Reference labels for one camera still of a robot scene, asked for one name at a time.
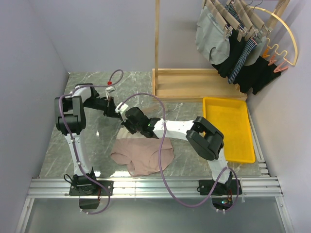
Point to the yellow plastic tray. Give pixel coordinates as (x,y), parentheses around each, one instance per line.
(231,118)

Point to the striped blue hanging underwear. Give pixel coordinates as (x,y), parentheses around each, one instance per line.
(250,44)

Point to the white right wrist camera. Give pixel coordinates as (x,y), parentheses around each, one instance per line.
(121,106)

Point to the wooden rack right post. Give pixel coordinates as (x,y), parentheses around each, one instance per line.
(278,11)

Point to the black hanging underwear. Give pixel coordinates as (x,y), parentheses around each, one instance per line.
(256,76)
(236,48)

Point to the pink and cream underwear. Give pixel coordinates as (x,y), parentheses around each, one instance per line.
(140,154)

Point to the light grey hanging underwear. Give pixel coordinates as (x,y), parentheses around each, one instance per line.
(255,53)

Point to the wooden rack upright post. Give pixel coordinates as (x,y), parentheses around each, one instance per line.
(157,15)

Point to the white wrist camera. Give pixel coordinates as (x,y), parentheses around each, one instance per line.
(121,106)
(110,89)

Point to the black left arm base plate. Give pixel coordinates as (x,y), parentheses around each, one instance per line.
(92,189)

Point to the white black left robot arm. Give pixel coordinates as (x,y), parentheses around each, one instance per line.
(70,120)

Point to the black rear hanging underwear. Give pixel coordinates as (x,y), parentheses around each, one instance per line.
(256,76)

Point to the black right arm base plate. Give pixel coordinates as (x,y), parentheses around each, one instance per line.
(220,189)

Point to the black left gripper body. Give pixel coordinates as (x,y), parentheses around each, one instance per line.
(107,111)

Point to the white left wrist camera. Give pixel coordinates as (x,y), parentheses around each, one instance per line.
(110,89)

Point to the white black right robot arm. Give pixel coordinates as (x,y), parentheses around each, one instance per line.
(207,140)

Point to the beige hanger on grey underwear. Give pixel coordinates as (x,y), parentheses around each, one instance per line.
(219,18)

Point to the beige clip hanger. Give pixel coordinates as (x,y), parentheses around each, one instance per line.
(149,109)

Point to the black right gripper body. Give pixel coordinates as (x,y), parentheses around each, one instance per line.
(131,128)

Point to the orange wavy clip hanger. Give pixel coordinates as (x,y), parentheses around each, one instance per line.
(276,58)

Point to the aluminium rail frame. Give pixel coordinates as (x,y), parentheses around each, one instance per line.
(143,204)

